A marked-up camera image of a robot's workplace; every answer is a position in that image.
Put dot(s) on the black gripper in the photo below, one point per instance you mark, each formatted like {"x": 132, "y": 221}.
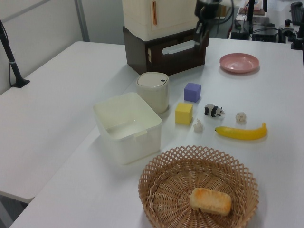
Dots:
{"x": 207, "y": 10}

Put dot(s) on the beige round trash can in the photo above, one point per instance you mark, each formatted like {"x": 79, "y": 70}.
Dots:
{"x": 153, "y": 95}

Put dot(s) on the cream open plastic bin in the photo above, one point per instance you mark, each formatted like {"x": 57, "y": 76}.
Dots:
{"x": 142, "y": 147}

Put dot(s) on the pink plastic plate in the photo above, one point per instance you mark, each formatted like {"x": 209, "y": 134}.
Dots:
{"x": 238, "y": 62}

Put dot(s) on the orange strip on cream box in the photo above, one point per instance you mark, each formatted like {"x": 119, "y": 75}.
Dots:
{"x": 154, "y": 13}

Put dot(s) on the black monitor stand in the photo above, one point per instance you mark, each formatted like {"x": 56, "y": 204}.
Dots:
{"x": 251, "y": 10}

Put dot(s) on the purple foam cube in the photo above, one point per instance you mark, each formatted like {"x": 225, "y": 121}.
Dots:
{"x": 192, "y": 93}

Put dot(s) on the black electronics box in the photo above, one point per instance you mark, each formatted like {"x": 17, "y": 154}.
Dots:
{"x": 264, "y": 35}

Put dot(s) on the dark wood drawer cabinet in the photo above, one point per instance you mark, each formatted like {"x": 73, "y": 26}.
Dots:
{"x": 135, "y": 54}

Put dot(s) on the panda figurine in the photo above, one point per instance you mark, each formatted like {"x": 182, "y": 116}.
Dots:
{"x": 212, "y": 110}

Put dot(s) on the yellow foam cube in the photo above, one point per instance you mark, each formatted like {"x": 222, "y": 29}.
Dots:
{"x": 183, "y": 115}

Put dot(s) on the emergency stop button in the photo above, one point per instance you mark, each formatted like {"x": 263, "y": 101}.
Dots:
{"x": 287, "y": 23}

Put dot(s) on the small white rabbit figurine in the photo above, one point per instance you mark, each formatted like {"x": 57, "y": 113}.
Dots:
{"x": 241, "y": 117}
{"x": 198, "y": 126}

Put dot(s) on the yellow toy banana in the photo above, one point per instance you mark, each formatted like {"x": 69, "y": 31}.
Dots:
{"x": 240, "y": 133}

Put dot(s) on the woven wicker basket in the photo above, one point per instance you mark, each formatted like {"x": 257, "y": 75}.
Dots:
{"x": 171, "y": 190}

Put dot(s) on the toy bread loaf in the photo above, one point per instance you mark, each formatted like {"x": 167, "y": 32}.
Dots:
{"x": 210, "y": 201}

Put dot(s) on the black clamp mount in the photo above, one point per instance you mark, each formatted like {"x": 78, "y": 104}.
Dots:
{"x": 298, "y": 40}

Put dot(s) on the black camera stand pole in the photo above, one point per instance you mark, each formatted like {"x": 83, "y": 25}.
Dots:
{"x": 12, "y": 64}

